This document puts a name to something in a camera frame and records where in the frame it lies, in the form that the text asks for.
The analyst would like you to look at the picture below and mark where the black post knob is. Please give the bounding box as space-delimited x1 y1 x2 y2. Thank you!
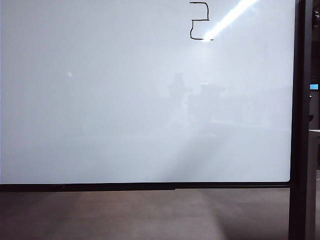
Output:
311 9 320 27

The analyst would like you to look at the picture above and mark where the white glass whiteboard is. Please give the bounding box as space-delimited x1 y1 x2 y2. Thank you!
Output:
0 0 296 193

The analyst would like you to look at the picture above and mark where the black whiteboard stand post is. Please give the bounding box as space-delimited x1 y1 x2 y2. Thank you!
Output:
288 0 314 240

